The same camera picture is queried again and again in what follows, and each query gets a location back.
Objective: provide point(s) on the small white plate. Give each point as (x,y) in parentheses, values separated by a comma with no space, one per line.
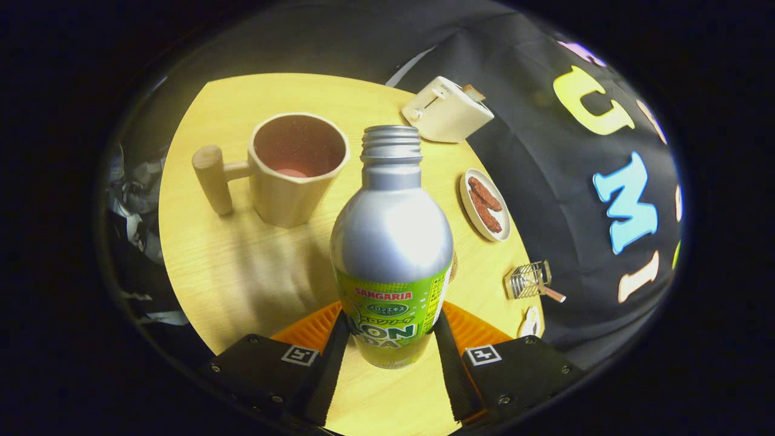
(469,209)

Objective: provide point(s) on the black backdrop cloth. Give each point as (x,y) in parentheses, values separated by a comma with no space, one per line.
(545,181)

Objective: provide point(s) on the crumpled grey plastic sheet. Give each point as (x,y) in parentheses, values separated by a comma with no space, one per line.
(136,200)

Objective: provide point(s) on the silver bottle with green label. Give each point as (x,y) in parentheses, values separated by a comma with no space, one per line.
(390,242)

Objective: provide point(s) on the toast slice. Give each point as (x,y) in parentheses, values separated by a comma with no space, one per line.
(474,92)

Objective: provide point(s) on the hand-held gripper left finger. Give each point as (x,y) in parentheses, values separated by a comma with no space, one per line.
(330,375)

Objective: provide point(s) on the white divided condiment dish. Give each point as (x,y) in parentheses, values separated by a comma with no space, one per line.
(531,324)

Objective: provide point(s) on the round cork coaster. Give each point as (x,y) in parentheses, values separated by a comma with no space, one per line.
(453,266)

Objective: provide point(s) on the cream toaster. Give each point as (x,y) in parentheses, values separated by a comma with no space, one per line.
(445,118)

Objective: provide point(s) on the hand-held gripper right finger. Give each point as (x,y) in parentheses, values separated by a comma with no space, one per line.
(451,375)

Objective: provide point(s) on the light wooden table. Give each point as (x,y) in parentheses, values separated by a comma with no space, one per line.
(242,260)

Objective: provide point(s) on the brown sausage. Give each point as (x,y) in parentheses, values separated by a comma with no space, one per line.
(484,192)
(489,221)

